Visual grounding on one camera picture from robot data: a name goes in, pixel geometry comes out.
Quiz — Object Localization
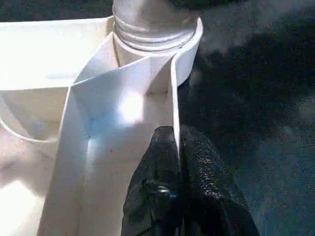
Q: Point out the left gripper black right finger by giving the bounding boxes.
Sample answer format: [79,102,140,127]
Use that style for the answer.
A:
[179,125,260,236]

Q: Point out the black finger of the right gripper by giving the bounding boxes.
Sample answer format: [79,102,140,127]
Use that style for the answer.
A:
[164,0,248,10]

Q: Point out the black work mat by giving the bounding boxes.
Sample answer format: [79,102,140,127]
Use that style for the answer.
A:
[0,0,315,236]

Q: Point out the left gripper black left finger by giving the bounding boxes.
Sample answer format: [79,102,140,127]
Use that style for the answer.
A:
[122,126,183,236]

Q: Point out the white plastic table top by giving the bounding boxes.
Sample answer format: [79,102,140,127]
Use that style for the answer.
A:
[0,16,204,236]

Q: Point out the white plastic table leg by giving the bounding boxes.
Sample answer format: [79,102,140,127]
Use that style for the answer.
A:
[112,0,199,52]

